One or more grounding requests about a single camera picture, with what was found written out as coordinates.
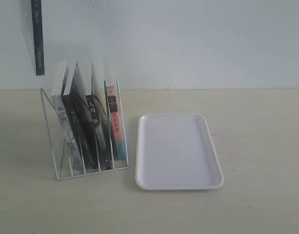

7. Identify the blue book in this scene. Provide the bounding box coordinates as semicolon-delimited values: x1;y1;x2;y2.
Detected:
31;0;45;76

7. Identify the pink red book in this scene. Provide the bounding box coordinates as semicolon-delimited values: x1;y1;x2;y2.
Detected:
103;57;127;161

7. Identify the black white book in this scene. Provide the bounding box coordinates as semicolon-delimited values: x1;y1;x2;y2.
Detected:
85;62;115;170

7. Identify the dark brown book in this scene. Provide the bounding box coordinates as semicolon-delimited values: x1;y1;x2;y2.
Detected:
62;63;98;170

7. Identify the grey white book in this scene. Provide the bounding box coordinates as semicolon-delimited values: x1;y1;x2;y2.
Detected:
51;61;83;171

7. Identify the white plastic tray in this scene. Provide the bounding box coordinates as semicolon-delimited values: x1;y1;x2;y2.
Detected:
135;114;224;191

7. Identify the white wire book rack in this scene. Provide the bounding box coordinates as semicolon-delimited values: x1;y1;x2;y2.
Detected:
38;78;129;182

